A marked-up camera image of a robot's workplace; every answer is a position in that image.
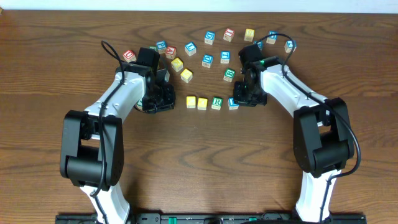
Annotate blue l block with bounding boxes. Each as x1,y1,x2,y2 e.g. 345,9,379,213
228,98,239,110
185,42,197,57

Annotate yellow C block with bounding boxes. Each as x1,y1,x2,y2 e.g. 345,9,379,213
186,96,197,109

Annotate green R block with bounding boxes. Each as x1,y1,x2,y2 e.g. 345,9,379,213
211,97,223,110

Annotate yellow O block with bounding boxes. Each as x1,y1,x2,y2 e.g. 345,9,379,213
197,98,208,111

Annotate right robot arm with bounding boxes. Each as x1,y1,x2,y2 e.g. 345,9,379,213
233,45,354,222

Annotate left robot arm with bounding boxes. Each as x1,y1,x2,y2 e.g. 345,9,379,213
56,63,175,223

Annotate green 4 block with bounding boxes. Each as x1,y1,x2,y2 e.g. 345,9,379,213
136,100,142,111

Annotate green B block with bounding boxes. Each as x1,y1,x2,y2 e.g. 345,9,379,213
223,68,236,82

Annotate yellow S block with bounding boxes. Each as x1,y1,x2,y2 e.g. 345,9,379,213
180,68,193,83

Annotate yellow K block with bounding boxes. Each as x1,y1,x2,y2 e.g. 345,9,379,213
171,58,183,72

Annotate blue I block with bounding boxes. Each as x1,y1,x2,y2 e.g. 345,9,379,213
220,51,231,64

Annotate red A block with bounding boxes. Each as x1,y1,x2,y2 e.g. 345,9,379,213
165,46,177,60

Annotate blue P block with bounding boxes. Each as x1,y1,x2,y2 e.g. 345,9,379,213
156,40,167,54

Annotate red U block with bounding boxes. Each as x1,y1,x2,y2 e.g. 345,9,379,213
123,50,137,63

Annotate blue D block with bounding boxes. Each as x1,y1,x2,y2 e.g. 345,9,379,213
201,54,213,68

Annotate blue H block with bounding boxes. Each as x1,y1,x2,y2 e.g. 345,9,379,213
266,31,277,44

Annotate yellow block top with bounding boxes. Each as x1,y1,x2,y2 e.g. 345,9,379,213
244,29,255,42

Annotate red I block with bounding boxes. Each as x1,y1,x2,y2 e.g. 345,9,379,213
223,28,235,42

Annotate blue 2 block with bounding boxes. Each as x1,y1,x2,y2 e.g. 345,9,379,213
284,40,297,53

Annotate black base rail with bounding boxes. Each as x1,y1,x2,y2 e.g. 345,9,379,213
55,213,367,224

